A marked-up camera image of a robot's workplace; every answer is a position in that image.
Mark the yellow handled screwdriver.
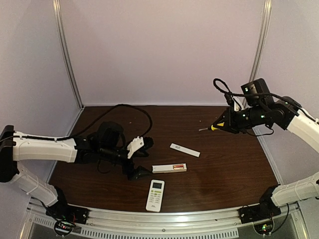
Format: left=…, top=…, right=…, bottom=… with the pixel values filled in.
left=198, top=122, right=224, bottom=131

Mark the slim white remote control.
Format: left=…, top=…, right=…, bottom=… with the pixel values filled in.
left=152, top=163, right=187, bottom=174

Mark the white air conditioner remote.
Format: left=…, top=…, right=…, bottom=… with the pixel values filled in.
left=146, top=179, right=165, bottom=213

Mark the white battery cover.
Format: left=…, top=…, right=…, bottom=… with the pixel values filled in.
left=170, top=143, right=200, bottom=157

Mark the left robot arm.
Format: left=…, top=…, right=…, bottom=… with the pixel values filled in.
left=0, top=121, right=154, bottom=209

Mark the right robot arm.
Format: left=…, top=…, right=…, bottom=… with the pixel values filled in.
left=210, top=78, right=319, bottom=207

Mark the red yellow battery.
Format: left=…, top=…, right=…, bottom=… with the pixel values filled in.
left=173, top=164, right=185, bottom=168

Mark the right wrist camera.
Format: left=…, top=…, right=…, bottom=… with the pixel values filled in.
left=224, top=94, right=244, bottom=112

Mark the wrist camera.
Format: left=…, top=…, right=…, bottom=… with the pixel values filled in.
left=224, top=94, right=244, bottom=112
left=127, top=136, right=154, bottom=159

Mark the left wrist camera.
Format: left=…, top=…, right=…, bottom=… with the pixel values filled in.
left=127, top=136, right=154, bottom=159

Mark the right black braided cable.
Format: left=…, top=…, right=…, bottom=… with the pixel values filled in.
left=213, top=78, right=319, bottom=122

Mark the curved aluminium front rail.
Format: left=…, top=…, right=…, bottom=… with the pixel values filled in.
left=19, top=205, right=310, bottom=239

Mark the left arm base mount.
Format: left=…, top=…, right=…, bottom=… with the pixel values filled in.
left=44, top=205, right=89, bottom=237

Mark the right aluminium frame post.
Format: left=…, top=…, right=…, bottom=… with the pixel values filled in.
left=249, top=0, right=272, bottom=82

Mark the aluminium frame post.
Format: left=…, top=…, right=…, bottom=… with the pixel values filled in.
left=249, top=0, right=272, bottom=82
left=52, top=0, right=84, bottom=109

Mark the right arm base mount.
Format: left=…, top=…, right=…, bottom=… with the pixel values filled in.
left=238, top=204, right=281, bottom=237

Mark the left aluminium frame post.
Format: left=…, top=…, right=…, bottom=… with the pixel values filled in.
left=52, top=0, right=84, bottom=109

